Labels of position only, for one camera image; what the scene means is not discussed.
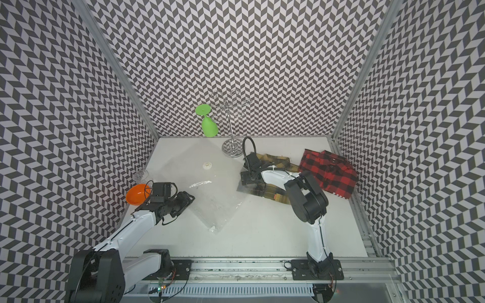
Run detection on yellow plaid shirt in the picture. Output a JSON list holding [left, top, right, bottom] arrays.
[[237, 154, 299, 205]]

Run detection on clear plastic vacuum bag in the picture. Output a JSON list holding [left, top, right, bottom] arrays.
[[148, 138, 248, 234]]

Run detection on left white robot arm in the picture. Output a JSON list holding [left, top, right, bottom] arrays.
[[64, 191, 195, 302]]

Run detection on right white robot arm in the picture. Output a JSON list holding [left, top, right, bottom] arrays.
[[241, 152, 337, 279]]

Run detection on white bag valve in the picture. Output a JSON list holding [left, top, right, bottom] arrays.
[[202, 162, 212, 170]]

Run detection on red plaid folded shirt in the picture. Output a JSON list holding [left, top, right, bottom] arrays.
[[299, 149, 358, 199]]

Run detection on metal glass holder stand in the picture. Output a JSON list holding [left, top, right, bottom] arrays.
[[211, 89, 250, 159]]

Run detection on orange plastic bowl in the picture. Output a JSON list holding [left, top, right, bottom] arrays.
[[126, 184, 151, 206]]

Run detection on clear plastic cup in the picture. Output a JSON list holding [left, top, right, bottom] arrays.
[[133, 169, 151, 184]]

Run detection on green plastic wine glass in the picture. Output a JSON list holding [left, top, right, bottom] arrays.
[[195, 104, 219, 138]]

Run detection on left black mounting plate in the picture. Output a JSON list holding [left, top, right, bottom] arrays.
[[167, 259, 193, 282]]

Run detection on black mounting plate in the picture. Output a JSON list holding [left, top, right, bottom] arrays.
[[167, 259, 193, 282], [290, 259, 344, 281]]

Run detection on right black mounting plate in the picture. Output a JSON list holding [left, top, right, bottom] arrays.
[[290, 259, 344, 281]]

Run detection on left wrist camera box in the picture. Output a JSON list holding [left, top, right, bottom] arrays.
[[150, 183, 172, 203]]

